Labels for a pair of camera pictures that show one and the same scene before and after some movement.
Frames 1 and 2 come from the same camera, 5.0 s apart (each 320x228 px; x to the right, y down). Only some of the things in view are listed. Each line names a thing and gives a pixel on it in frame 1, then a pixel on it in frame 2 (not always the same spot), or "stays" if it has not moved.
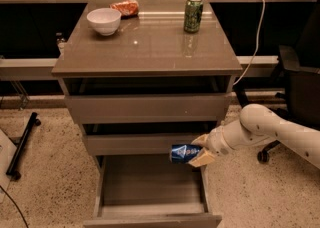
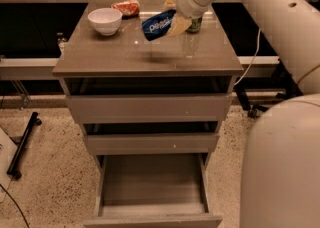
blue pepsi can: (183, 153) to (157, 25)
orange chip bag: (128, 9) stays
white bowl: (104, 20) stays
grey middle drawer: (140, 138) stays
